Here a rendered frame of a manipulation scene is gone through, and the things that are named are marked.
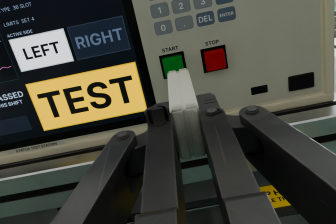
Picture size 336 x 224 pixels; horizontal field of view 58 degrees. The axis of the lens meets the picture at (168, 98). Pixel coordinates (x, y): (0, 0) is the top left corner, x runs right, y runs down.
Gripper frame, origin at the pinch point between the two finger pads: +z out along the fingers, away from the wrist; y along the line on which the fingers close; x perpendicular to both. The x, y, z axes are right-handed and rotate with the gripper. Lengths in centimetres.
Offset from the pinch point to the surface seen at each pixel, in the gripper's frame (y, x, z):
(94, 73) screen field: -7.6, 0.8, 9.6
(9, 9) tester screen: -13.0, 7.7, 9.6
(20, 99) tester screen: -15.2, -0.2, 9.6
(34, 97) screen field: -13.8, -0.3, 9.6
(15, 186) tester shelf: -17.3, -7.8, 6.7
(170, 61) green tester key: -0.5, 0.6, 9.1
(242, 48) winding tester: 6.2, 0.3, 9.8
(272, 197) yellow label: 5.9, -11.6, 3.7
